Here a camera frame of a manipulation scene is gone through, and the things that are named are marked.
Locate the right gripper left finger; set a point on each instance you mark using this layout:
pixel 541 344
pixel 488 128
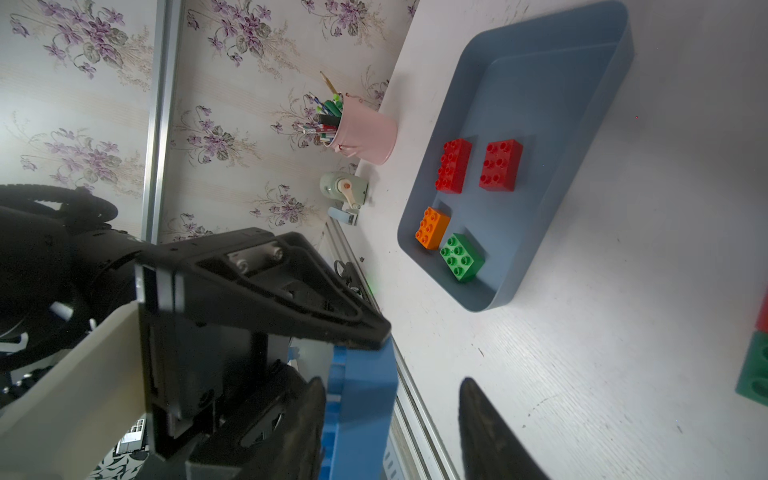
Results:
pixel 294 450

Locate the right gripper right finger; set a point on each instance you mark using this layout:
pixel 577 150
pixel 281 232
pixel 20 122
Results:
pixel 490 450

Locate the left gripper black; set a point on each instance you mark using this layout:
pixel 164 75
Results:
pixel 214 395

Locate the long red lego brick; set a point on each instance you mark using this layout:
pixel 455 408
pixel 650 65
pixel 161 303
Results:
pixel 453 166

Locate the green lego brick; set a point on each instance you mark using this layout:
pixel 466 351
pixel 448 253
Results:
pixel 462 257
pixel 752 381

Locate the blue-grey plastic tray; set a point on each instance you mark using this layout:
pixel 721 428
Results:
pixel 522 109

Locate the light blue lego brick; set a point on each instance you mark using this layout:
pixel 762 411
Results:
pixel 360 396

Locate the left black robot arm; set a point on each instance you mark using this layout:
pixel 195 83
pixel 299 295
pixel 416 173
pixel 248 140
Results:
pixel 62 267

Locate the orange lego brick lower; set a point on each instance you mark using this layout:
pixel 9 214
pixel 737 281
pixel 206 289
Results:
pixel 432 228

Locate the small red lego brick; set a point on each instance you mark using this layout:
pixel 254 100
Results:
pixel 500 166

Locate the pale blue small box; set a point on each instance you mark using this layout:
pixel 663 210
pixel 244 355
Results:
pixel 348 216

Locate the pen cup with pens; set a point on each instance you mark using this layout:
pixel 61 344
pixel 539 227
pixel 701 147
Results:
pixel 347 126

